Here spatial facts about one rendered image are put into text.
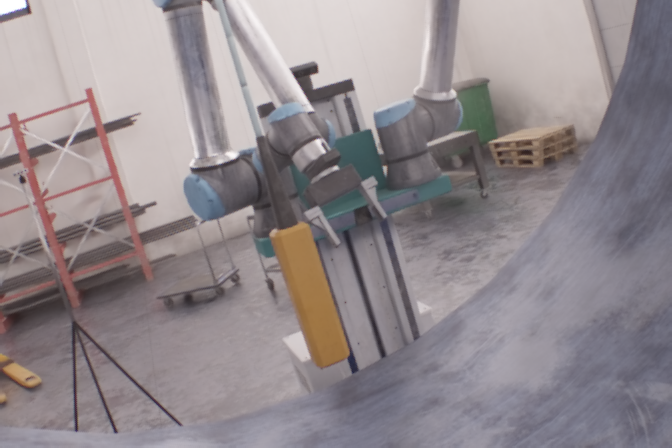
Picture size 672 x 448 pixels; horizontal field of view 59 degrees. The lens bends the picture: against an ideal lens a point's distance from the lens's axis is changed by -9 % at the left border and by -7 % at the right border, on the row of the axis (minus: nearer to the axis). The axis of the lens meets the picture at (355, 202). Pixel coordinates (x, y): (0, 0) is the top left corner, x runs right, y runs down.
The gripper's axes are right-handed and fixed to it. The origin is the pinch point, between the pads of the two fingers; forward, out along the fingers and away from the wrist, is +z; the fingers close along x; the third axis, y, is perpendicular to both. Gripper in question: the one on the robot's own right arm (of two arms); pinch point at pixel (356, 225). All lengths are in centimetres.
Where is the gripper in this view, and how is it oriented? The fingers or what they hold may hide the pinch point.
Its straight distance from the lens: 149.8
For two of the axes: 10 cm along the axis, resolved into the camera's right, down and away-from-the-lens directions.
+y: -2.8, 3.6, 8.9
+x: -8.0, 4.3, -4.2
